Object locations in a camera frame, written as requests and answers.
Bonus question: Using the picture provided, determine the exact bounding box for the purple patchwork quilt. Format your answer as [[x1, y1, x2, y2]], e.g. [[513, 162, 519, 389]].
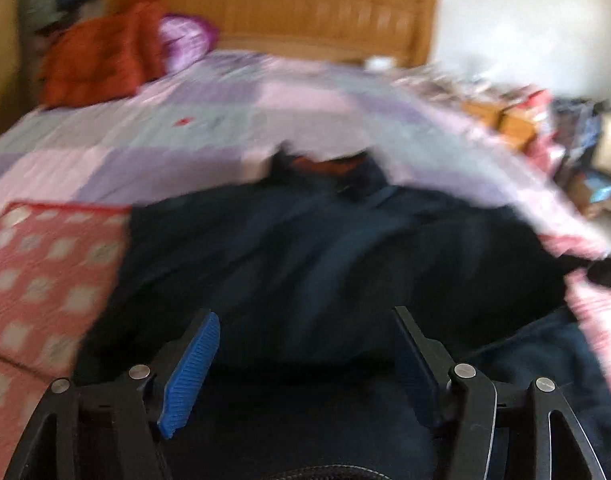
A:
[[0, 50, 606, 256]]

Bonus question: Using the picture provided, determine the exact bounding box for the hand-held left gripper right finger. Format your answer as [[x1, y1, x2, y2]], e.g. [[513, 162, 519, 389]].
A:
[[391, 306, 606, 480]]

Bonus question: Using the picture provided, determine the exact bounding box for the wooden nightstand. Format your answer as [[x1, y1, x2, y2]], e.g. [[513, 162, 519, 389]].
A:
[[460, 95, 541, 151]]

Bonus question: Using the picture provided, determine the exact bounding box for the orange puffer jacket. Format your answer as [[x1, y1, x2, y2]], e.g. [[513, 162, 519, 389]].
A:
[[39, 0, 168, 110]]

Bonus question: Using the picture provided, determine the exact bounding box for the wooden bed headboard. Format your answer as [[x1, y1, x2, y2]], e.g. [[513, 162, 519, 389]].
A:
[[105, 0, 441, 68]]

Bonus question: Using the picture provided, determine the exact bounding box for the wooden wardrobe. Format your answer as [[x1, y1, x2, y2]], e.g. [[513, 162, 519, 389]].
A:
[[0, 0, 46, 131]]

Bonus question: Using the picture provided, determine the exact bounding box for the cardboard box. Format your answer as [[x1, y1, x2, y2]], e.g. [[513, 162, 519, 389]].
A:
[[568, 167, 611, 218]]

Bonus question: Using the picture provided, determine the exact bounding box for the purple floral pillow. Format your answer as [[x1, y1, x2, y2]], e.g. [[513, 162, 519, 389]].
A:
[[158, 12, 220, 75]]

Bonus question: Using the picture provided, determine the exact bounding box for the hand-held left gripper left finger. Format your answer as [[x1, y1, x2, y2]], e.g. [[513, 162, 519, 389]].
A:
[[5, 309, 221, 480]]

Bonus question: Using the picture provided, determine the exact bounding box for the navy padded jacket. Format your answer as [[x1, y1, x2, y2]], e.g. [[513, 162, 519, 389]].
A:
[[72, 142, 611, 480]]

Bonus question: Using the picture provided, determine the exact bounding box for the pile of pink packets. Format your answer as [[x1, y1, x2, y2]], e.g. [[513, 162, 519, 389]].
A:
[[510, 87, 556, 161]]

